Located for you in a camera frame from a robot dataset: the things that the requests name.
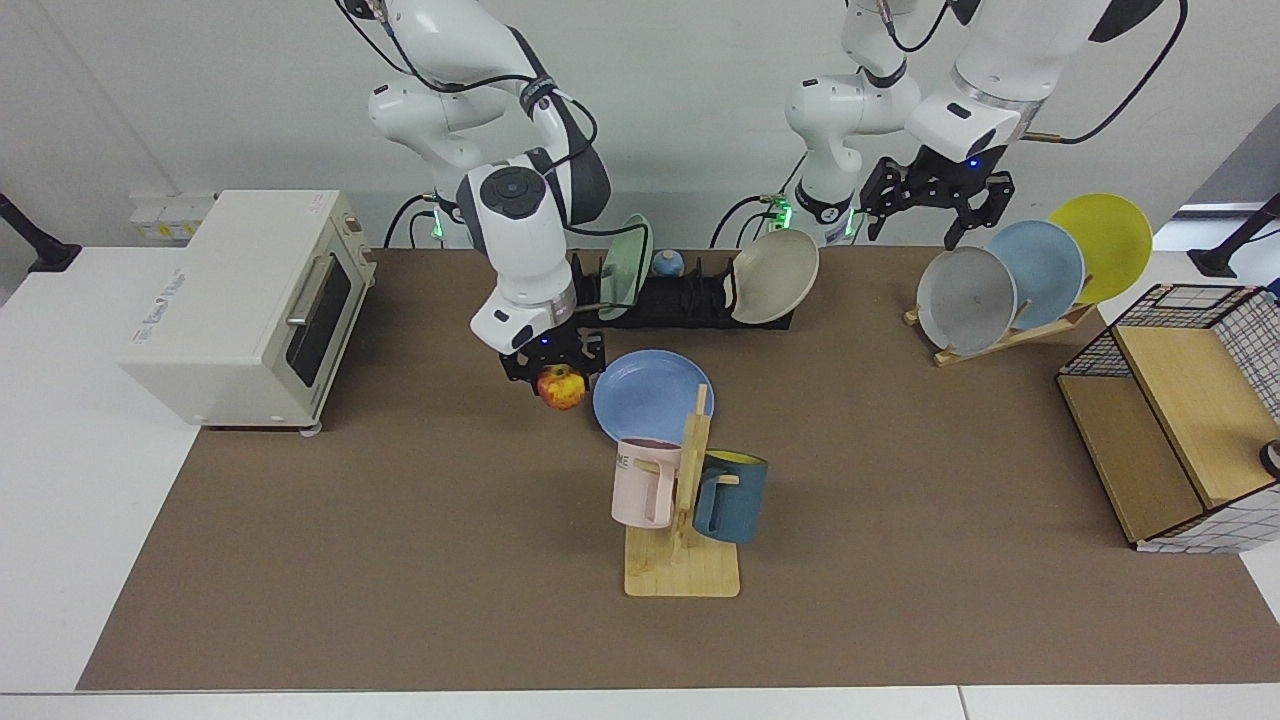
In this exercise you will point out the red yellow apple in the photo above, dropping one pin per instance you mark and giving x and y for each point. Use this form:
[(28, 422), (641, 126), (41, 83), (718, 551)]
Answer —
[(562, 390)]

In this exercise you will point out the grey plate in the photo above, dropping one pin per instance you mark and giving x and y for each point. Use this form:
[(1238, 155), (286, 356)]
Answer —
[(965, 300)]

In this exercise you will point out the light blue plate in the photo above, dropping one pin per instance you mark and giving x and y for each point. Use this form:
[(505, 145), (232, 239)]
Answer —
[(1040, 270)]

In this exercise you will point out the pale green plate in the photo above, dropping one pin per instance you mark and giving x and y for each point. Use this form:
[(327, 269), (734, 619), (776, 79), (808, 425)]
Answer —
[(622, 272)]

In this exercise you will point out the black dish rack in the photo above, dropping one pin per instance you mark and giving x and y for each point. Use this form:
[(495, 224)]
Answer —
[(680, 300)]

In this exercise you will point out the beige plate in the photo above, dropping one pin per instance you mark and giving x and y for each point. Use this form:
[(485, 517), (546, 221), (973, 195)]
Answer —
[(775, 275)]

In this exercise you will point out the wooden plate rack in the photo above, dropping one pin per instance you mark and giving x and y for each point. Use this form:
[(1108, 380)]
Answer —
[(1010, 340)]

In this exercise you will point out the yellow plate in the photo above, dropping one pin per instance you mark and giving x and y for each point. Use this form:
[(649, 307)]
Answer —
[(1105, 240)]

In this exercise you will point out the small blue round thing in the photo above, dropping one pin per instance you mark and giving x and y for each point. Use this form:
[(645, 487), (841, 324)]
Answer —
[(668, 263)]

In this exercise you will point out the pink mug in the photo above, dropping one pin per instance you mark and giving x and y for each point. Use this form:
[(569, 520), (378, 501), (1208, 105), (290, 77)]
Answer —
[(640, 485)]

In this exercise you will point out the dark teal mug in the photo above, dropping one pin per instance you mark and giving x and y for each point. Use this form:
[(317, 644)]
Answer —
[(735, 505)]

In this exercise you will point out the wooden cup stand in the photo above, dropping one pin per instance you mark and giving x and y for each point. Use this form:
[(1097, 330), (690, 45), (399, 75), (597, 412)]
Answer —
[(680, 575)]

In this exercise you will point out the black stand foot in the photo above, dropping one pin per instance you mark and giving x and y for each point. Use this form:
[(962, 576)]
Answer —
[(45, 255), (1220, 262)]

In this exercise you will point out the brown table cloth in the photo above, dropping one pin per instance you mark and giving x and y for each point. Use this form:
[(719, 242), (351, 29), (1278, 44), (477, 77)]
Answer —
[(400, 600)]

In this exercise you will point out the pale toaster oven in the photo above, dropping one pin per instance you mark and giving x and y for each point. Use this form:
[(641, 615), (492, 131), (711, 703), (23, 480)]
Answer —
[(230, 300)]

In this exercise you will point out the white wall socket box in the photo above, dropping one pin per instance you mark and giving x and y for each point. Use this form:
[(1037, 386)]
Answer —
[(170, 218)]

